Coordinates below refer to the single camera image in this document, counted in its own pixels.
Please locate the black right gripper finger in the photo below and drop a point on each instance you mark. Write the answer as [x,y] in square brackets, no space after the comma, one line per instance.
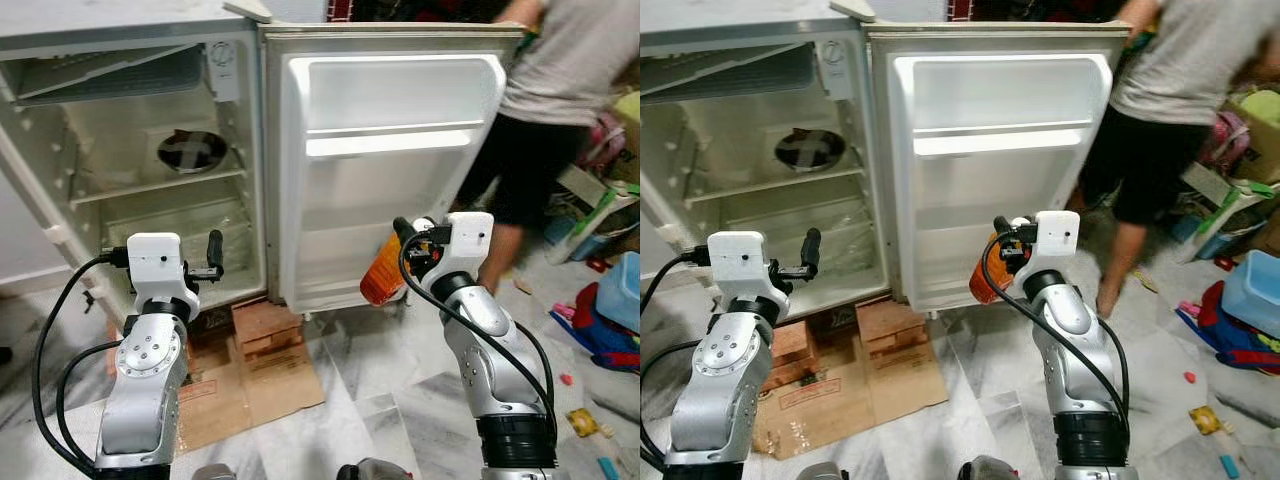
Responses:
[403,228]
[1002,226]

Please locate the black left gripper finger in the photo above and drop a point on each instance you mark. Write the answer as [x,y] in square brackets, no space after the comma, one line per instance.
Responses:
[814,248]
[215,250]

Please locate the white fridge door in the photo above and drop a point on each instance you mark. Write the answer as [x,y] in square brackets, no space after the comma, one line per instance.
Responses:
[1000,210]
[400,210]

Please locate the ribbed amber oil bottle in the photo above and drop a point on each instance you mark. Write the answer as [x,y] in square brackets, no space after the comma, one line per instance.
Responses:
[985,275]
[380,275]

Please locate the white fridge shelf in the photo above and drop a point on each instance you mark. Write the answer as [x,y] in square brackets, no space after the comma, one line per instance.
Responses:
[150,187]
[790,182]

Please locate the white fridge thermostat panel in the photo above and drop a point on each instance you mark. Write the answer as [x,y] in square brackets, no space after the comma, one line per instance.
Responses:
[223,70]
[836,68]

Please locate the brown cardboard sheet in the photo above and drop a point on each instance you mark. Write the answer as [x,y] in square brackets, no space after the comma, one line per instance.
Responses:
[860,395]
[270,390]

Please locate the blue plastic bin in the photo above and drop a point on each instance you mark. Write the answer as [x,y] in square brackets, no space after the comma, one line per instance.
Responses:
[1255,290]
[622,290]

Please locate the white and green stool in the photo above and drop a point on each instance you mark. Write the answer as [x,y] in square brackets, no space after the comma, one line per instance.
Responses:
[600,205]
[1225,205]

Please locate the white freezer compartment flap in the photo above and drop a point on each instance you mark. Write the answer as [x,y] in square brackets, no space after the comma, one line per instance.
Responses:
[740,72]
[110,75]

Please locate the blue and red bag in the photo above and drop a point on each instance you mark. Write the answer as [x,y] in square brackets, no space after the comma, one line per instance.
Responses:
[600,345]
[1230,350]

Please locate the grey robot left leg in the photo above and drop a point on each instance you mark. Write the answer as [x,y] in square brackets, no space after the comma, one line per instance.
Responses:
[820,472]
[213,473]

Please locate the grey robot leg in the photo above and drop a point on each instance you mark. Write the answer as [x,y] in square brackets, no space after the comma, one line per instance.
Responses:
[995,470]
[820,472]
[375,471]
[213,473]

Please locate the pink bag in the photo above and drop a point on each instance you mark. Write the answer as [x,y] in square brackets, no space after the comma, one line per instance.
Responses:
[606,140]
[1225,140]

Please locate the yellow-green box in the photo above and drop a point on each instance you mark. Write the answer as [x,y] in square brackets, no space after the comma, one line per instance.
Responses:
[628,130]
[1260,130]

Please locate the grey robot right leg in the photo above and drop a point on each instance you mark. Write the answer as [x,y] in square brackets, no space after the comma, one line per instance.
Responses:
[375,471]
[995,470]

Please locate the small yellow packet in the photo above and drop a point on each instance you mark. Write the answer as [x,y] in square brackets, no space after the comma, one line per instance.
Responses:
[1206,420]
[583,422]

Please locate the person in grey shirt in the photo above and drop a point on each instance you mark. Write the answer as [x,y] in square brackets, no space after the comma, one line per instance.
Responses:
[570,60]
[1180,60]

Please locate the small blue block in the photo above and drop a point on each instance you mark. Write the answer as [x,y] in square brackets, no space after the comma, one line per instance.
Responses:
[1230,466]
[609,468]

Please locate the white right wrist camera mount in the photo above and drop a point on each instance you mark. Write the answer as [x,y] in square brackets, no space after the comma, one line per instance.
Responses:
[1058,238]
[468,240]

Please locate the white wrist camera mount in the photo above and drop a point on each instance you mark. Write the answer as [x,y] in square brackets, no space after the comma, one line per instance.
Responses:
[738,260]
[1058,238]
[468,240]
[155,262]

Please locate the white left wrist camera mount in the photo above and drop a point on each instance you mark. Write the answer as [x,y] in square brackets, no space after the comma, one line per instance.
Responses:
[738,260]
[155,262]

